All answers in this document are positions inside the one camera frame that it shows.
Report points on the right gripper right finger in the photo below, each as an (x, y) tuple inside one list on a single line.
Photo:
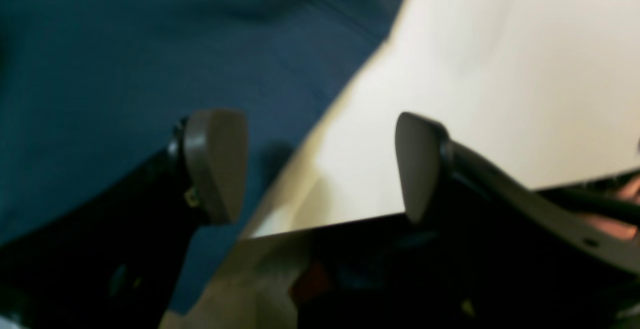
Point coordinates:
[(430, 164)]

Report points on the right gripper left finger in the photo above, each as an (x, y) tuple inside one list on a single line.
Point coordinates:
[(209, 152)]

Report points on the dark blue T-shirt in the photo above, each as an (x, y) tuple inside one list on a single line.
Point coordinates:
[(93, 228)]

